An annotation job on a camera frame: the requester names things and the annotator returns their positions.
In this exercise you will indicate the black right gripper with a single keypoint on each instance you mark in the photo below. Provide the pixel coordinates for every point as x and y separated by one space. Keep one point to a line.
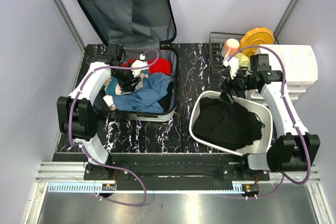
225 94

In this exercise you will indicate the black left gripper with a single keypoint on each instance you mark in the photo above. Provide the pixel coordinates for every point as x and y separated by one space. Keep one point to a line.
128 85

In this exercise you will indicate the light blue shirt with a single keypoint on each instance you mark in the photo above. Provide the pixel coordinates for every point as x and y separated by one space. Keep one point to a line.
146 99

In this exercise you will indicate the black garment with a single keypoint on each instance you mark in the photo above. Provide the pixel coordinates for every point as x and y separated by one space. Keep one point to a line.
226 125

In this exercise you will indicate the white black space suitcase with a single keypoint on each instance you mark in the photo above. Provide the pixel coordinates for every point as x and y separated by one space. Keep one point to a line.
136 25

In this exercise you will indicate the teal white printed garment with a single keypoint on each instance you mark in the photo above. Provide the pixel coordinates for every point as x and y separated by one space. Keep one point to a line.
113 88

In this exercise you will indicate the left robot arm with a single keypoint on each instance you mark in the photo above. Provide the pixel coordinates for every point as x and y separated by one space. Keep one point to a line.
77 118

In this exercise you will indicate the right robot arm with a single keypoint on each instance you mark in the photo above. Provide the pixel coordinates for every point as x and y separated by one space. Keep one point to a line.
295 148

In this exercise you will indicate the small white bottle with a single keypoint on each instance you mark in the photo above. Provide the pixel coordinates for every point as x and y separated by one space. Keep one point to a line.
108 99

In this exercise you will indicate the green plastic cup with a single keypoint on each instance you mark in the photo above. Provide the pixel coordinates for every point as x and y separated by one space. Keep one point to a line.
243 60

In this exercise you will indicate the red garment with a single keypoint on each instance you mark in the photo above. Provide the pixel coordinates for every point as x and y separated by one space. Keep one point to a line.
161 66

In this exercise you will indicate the white plastic basin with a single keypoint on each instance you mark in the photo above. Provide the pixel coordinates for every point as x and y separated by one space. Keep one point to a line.
264 114

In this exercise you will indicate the pink plastic cup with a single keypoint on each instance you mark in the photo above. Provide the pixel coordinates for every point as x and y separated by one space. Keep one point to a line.
230 47

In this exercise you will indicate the yellow plate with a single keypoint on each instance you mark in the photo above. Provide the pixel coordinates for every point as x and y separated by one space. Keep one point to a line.
257 36

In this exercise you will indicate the white drawer organizer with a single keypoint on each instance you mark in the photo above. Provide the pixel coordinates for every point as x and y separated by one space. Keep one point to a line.
300 67

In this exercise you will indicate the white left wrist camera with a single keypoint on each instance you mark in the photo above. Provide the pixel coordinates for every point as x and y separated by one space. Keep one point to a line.
139 65

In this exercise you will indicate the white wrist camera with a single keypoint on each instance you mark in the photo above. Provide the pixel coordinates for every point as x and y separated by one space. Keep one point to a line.
233 63
139 65

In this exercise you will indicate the black wire dish rack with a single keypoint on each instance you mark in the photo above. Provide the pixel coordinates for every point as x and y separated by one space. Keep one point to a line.
217 71

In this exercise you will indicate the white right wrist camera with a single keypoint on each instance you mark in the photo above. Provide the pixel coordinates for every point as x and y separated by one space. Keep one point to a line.
233 63

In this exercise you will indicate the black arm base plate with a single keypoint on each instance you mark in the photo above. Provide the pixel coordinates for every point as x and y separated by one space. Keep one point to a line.
146 166

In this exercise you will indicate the aluminium rail frame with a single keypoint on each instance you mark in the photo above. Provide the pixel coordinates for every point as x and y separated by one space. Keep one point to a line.
64 196

